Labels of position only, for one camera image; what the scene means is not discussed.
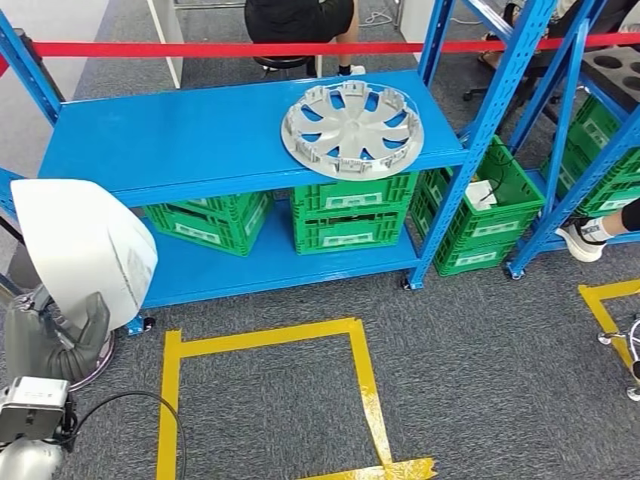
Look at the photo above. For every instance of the red barrier tape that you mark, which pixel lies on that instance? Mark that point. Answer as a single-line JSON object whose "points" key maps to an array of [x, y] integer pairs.
{"points": [[200, 50]]}

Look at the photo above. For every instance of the grey plastic wheel hubcap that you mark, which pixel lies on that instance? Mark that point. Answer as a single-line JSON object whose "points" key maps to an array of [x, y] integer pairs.
{"points": [[352, 129]]}

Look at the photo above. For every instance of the person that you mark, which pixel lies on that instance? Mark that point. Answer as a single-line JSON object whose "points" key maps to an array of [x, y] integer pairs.
{"points": [[580, 242], [300, 20], [607, 16]]}

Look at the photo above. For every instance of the black office chair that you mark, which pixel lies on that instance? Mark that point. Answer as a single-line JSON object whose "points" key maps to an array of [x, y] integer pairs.
{"points": [[530, 93]]}

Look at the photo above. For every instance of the white desk panel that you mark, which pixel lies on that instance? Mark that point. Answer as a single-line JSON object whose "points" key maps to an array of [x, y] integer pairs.
{"points": [[415, 16], [167, 40]]}

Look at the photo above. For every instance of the small white box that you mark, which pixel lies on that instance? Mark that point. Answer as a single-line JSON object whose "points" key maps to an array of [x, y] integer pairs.
{"points": [[480, 195]]}

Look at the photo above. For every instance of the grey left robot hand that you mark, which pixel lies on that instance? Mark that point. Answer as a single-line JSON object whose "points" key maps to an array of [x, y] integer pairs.
{"points": [[45, 351]]}

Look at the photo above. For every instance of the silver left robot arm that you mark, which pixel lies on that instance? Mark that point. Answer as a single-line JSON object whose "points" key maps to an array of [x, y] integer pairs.
{"points": [[25, 464]]}

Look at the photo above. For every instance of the blue metal shelf rack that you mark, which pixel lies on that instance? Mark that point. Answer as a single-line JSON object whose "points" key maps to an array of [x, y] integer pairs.
{"points": [[200, 132], [530, 250]]}

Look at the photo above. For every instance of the black round stool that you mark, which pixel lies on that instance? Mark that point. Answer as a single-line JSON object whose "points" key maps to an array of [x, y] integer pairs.
{"points": [[282, 63]]}

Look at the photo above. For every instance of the black tray with holes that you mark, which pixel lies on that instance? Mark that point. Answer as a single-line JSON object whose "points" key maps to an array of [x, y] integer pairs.
{"points": [[600, 79]]}

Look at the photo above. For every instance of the green plastic crate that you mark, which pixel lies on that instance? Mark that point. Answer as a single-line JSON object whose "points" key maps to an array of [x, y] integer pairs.
{"points": [[500, 212], [350, 228], [612, 192], [475, 260], [220, 232], [595, 129], [350, 189]]}

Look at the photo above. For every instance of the white curved panel part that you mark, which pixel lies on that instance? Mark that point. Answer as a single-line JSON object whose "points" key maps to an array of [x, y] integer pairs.
{"points": [[75, 245]]}

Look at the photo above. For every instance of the chrome chair base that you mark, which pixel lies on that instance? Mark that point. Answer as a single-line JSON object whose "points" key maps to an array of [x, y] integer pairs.
{"points": [[606, 338]]}

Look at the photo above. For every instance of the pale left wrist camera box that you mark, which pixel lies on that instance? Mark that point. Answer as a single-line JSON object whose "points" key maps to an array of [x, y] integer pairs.
{"points": [[30, 411]]}

